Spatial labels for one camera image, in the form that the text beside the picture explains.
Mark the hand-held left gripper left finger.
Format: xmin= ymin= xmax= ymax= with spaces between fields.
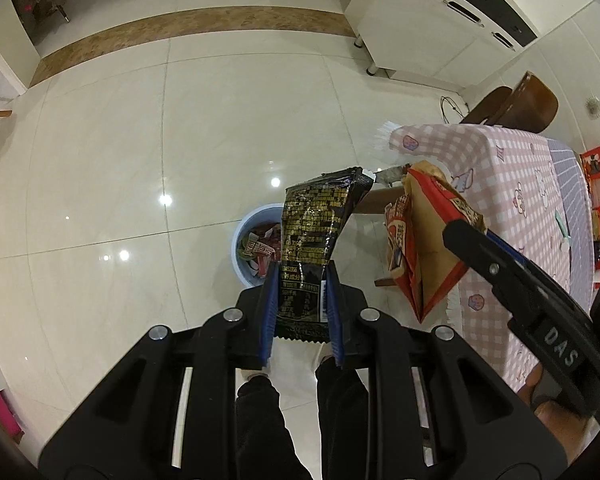
xmin=39 ymin=261 xmax=281 ymax=480

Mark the blue checked tablecloth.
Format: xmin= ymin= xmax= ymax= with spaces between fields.
xmin=547 ymin=137 xmax=598 ymax=311

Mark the person's right hand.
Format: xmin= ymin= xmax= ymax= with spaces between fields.
xmin=525 ymin=362 xmax=600 ymax=467

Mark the red kraft snack bag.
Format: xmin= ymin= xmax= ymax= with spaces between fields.
xmin=384 ymin=160 xmax=487 ymax=325

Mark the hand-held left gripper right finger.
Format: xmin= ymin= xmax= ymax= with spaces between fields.
xmin=327 ymin=261 xmax=568 ymax=480

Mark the red box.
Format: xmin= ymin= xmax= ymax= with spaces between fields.
xmin=579 ymin=145 xmax=600 ymax=181

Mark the person's left leg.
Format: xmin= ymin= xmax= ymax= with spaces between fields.
xmin=235 ymin=374 xmax=313 ymax=480

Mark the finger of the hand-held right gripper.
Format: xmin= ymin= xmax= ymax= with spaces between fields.
xmin=442 ymin=220 xmax=548 ymax=322
xmin=484 ymin=231 xmax=595 ymax=328

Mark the blue plastic bucket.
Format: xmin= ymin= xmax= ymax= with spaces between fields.
xmin=231 ymin=203 xmax=287 ymax=288

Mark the white sideboard cabinet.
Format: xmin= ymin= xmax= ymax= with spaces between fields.
xmin=344 ymin=0 xmax=600 ymax=93

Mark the black snack packet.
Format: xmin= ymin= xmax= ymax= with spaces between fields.
xmin=272 ymin=166 xmax=376 ymax=345

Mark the pink checked tablecloth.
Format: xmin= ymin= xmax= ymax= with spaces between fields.
xmin=375 ymin=121 xmax=593 ymax=393

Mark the person's leg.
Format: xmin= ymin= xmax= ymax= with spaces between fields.
xmin=235 ymin=374 xmax=313 ymax=480
xmin=315 ymin=357 xmax=371 ymax=480

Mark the black floor cable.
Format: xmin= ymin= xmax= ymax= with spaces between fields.
xmin=440 ymin=95 xmax=473 ymax=123

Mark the clear red snack packet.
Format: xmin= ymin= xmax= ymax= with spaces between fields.
xmin=245 ymin=227 xmax=281 ymax=263

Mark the pink box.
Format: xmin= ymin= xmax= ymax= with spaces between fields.
xmin=0 ymin=391 xmax=25 ymax=443

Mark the brown dining chair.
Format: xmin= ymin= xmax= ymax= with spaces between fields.
xmin=457 ymin=71 xmax=560 ymax=136

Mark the person's right leg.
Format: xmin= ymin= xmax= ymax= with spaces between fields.
xmin=315 ymin=357 xmax=371 ymax=480

